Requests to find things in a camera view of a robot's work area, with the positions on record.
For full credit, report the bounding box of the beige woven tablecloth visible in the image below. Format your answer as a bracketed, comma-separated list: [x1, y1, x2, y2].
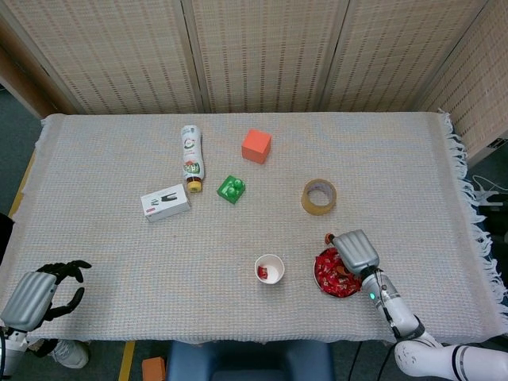
[0, 112, 508, 345]

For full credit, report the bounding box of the white stand base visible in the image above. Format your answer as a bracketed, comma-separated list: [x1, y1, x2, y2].
[475, 189, 502, 207]

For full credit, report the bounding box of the white sneaker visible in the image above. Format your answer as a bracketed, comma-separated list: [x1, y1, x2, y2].
[51, 340, 90, 369]

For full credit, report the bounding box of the green toy building block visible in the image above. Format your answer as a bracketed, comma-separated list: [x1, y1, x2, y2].
[216, 175, 247, 206]

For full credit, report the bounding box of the orange block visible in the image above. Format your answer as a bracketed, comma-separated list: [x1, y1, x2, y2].
[141, 356, 167, 381]

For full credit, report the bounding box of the black bulky object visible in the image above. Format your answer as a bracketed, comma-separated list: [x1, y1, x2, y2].
[0, 213, 17, 267]

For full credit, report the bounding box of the white stapler box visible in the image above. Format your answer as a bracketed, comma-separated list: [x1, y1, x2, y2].
[140, 183, 192, 223]

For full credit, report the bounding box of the yellow packing tape roll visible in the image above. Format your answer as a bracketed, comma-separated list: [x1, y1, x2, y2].
[300, 179, 338, 217]

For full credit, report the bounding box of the yellow capped drink bottle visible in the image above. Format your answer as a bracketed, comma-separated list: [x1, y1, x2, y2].
[180, 125, 206, 194]

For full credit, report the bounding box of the oval steel plate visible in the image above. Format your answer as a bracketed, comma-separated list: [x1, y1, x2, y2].
[313, 248, 364, 298]

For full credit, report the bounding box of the orange foam cube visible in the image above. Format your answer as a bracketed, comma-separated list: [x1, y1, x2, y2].
[241, 129, 273, 164]

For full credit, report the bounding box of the pile of red candies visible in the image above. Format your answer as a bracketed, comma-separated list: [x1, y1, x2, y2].
[315, 248, 364, 298]

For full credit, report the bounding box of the white cable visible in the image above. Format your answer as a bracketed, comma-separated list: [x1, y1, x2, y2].
[470, 174, 502, 195]

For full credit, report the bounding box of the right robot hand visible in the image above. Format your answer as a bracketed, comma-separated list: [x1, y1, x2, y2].
[323, 229, 381, 279]

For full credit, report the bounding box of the dark blue seat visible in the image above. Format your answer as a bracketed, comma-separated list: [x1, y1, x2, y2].
[165, 340, 337, 381]

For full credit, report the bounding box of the white paper cup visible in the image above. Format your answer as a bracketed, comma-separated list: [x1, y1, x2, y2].
[254, 253, 286, 285]

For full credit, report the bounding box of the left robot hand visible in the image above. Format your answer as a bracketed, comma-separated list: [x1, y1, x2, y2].
[0, 260, 92, 333]

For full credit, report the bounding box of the woven folding screen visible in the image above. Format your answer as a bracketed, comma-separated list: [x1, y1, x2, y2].
[0, 0, 508, 167]

